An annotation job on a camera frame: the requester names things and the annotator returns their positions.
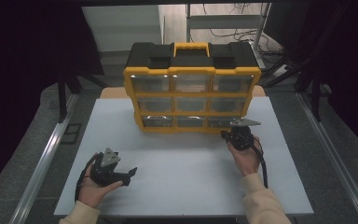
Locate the set of clear plastic drawers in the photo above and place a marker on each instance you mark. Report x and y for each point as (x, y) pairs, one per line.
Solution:
(155, 104)

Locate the yellow black organizer cabinet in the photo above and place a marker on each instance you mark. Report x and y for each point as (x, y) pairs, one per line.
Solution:
(192, 62)

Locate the black metal stand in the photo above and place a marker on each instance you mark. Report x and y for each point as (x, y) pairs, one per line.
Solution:
(316, 99)
(62, 99)

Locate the small clear organizer drawer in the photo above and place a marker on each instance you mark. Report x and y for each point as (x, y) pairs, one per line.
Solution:
(219, 122)

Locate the white cabinet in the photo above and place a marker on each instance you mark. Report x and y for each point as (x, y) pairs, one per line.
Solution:
(121, 28)

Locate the dark curtain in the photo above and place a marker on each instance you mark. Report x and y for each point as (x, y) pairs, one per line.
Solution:
(351, 62)
(18, 77)

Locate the black floor frame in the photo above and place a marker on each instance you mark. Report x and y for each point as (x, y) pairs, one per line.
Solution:
(71, 133)

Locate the grey metal shelf frame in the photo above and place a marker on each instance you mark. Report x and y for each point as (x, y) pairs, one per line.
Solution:
(223, 21)

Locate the aluminium rail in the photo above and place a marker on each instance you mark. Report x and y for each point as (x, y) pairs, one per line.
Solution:
(332, 155)
(43, 161)

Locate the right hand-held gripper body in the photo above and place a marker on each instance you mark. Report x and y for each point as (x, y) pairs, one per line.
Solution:
(240, 138)

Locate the person's left hand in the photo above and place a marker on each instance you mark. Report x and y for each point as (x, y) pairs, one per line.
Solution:
(91, 193)

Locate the white power strip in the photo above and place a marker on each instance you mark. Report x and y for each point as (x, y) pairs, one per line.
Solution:
(281, 71)

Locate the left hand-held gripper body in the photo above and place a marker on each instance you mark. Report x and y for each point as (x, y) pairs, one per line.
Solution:
(104, 174)

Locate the person's right hand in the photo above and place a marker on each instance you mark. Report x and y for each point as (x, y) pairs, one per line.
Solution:
(248, 160)

